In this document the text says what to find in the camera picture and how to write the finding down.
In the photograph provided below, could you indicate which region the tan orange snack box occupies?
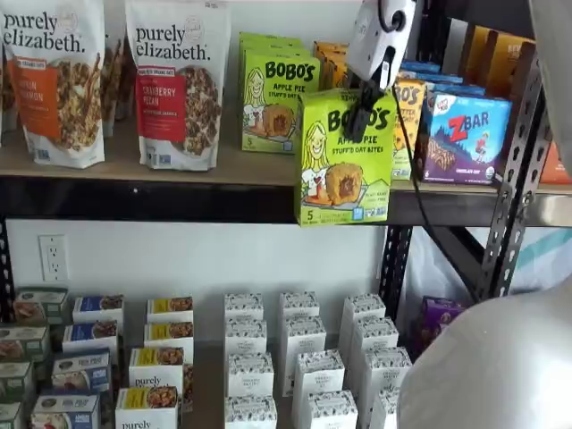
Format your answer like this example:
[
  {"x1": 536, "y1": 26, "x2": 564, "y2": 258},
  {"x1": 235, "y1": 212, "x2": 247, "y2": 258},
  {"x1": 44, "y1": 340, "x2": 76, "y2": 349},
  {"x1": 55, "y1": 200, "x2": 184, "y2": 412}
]
[
  {"x1": 484, "y1": 30, "x2": 537, "y2": 100},
  {"x1": 459, "y1": 24, "x2": 497, "y2": 86}
]

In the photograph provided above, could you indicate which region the white plastic sheet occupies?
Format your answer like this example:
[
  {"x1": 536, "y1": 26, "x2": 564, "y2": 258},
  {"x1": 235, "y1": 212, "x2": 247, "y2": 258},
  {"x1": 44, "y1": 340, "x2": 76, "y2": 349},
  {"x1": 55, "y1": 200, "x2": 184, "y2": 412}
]
[{"x1": 408, "y1": 224, "x2": 572, "y2": 314}]

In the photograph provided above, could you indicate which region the white wall outlet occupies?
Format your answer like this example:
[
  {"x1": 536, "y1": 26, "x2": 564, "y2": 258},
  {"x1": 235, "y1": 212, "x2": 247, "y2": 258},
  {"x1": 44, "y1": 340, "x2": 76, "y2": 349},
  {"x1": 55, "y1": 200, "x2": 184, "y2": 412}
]
[{"x1": 38, "y1": 233, "x2": 70, "y2": 283}]

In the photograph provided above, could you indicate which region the blue label granola box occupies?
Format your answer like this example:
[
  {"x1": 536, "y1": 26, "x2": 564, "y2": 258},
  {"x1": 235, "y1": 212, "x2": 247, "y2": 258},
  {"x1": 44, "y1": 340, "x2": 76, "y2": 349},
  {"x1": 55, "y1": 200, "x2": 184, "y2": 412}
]
[
  {"x1": 61, "y1": 319, "x2": 121, "y2": 358},
  {"x1": 71, "y1": 293, "x2": 125, "y2": 326}
]

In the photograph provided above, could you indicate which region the white patterned pastry box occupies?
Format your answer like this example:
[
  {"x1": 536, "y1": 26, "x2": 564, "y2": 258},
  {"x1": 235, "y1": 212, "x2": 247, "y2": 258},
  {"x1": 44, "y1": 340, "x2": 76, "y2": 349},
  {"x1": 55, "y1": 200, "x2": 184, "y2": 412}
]
[
  {"x1": 284, "y1": 315, "x2": 327, "y2": 358},
  {"x1": 227, "y1": 351, "x2": 274, "y2": 400},
  {"x1": 223, "y1": 395, "x2": 278, "y2": 429},
  {"x1": 223, "y1": 292, "x2": 265, "y2": 324},
  {"x1": 279, "y1": 290, "x2": 321, "y2": 324},
  {"x1": 371, "y1": 384, "x2": 403, "y2": 429},
  {"x1": 303, "y1": 390, "x2": 359, "y2": 429},
  {"x1": 360, "y1": 346, "x2": 413, "y2": 394},
  {"x1": 292, "y1": 349, "x2": 346, "y2": 399},
  {"x1": 224, "y1": 316, "x2": 268, "y2": 358},
  {"x1": 349, "y1": 315, "x2": 400, "y2": 358},
  {"x1": 342, "y1": 293, "x2": 387, "y2": 327}
]

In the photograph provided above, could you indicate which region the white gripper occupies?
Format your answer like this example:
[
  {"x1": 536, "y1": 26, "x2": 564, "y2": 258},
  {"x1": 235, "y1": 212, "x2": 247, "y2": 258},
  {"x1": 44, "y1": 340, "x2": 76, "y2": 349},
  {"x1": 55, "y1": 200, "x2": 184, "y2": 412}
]
[{"x1": 342, "y1": 0, "x2": 425, "y2": 140}]

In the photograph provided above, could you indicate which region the blue Zbar snack box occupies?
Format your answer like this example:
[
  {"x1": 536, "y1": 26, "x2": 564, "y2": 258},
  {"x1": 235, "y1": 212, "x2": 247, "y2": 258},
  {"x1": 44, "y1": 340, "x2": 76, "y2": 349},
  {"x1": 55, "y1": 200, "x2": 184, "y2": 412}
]
[
  {"x1": 417, "y1": 70, "x2": 465, "y2": 86},
  {"x1": 424, "y1": 79, "x2": 488, "y2": 96},
  {"x1": 400, "y1": 57, "x2": 442, "y2": 75},
  {"x1": 418, "y1": 88, "x2": 514, "y2": 185}
]

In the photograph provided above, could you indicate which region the red label granola bag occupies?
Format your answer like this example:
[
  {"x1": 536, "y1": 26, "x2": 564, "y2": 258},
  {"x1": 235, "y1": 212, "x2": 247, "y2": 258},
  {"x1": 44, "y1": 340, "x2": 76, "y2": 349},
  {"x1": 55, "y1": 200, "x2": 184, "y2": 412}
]
[{"x1": 123, "y1": 0, "x2": 232, "y2": 172}]

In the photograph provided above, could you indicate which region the orange label granola bag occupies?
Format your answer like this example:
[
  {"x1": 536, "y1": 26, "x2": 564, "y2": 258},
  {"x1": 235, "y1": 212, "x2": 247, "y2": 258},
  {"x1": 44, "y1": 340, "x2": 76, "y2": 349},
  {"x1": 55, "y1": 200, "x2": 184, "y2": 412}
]
[{"x1": 0, "y1": 0, "x2": 107, "y2": 170}]

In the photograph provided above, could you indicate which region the blue label oatmeal box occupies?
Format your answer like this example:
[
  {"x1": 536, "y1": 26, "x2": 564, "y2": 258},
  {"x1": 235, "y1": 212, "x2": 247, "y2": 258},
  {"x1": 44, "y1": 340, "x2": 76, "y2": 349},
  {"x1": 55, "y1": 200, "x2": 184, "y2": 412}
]
[
  {"x1": 51, "y1": 351, "x2": 113, "y2": 397},
  {"x1": 29, "y1": 392, "x2": 103, "y2": 429}
]

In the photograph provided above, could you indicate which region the yellow Bobo's peanut butter box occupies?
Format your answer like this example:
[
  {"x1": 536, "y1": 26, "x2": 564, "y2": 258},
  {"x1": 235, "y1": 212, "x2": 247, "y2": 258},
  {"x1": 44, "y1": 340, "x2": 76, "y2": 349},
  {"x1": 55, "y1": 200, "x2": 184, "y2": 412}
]
[
  {"x1": 312, "y1": 40, "x2": 350, "y2": 57},
  {"x1": 391, "y1": 76, "x2": 429, "y2": 181},
  {"x1": 317, "y1": 51, "x2": 354, "y2": 92}
]

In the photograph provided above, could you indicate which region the wooden shelf board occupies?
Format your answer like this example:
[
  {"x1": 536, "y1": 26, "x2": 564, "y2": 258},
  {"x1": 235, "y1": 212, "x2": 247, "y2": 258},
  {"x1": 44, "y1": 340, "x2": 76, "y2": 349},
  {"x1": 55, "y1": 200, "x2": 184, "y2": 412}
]
[
  {"x1": 534, "y1": 181, "x2": 572, "y2": 197},
  {"x1": 48, "y1": 307, "x2": 403, "y2": 429}
]

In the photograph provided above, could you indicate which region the green Bobo's apple pie box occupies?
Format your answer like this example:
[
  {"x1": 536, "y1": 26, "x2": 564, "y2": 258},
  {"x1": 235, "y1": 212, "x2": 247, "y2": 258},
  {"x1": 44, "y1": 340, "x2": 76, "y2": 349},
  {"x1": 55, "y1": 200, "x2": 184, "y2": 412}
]
[
  {"x1": 297, "y1": 88, "x2": 399, "y2": 228},
  {"x1": 238, "y1": 30, "x2": 306, "y2": 42},
  {"x1": 240, "y1": 37, "x2": 314, "y2": 50}
]

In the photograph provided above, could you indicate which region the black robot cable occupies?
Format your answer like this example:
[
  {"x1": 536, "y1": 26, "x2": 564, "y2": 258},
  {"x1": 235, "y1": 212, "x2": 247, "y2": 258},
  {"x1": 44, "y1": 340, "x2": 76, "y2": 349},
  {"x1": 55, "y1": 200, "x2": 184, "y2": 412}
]
[{"x1": 376, "y1": 0, "x2": 482, "y2": 309}]

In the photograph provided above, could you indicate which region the yellow label granola box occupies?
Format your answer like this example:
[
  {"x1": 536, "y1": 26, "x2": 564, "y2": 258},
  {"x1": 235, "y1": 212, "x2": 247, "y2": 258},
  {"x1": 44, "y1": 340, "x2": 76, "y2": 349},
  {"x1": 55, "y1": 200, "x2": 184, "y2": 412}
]
[
  {"x1": 142, "y1": 320, "x2": 195, "y2": 357},
  {"x1": 114, "y1": 386, "x2": 182, "y2": 429},
  {"x1": 146, "y1": 296, "x2": 195, "y2": 326},
  {"x1": 128, "y1": 346, "x2": 194, "y2": 397}
]

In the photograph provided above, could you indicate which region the brown cardboard box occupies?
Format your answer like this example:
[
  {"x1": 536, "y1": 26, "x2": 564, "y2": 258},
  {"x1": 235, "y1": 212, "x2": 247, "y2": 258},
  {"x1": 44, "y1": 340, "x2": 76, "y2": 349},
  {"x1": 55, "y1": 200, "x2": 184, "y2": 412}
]
[{"x1": 0, "y1": 114, "x2": 509, "y2": 197}]

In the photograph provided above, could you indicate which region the green label food box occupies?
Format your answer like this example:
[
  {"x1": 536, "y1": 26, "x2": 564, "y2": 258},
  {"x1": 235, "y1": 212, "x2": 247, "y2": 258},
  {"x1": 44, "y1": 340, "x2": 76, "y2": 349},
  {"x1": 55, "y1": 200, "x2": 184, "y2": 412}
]
[
  {"x1": 0, "y1": 324, "x2": 52, "y2": 364},
  {"x1": 12, "y1": 286, "x2": 70, "y2": 326},
  {"x1": 0, "y1": 359, "x2": 37, "y2": 403},
  {"x1": 0, "y1": 400, "x2": 24, "y2": 429}
]

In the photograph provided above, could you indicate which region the large orange snack box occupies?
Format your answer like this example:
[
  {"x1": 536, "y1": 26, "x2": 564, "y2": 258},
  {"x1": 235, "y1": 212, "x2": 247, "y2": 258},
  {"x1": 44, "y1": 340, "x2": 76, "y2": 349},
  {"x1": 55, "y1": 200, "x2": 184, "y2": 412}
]
[{"x1": 539, "y1": 141, "x2": 572, "y2": 185}]

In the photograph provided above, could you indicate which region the black metal shelving frame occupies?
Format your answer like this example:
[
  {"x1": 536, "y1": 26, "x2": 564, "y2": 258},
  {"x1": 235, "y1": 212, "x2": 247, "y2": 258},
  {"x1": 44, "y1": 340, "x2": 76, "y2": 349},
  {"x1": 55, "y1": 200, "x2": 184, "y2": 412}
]
[
  {"x1": 0, "y1": 0, "x2": 553, "y2": 323},
  {"x1": 440, "y1": 0, "x2": 572, "y2": 227}
]

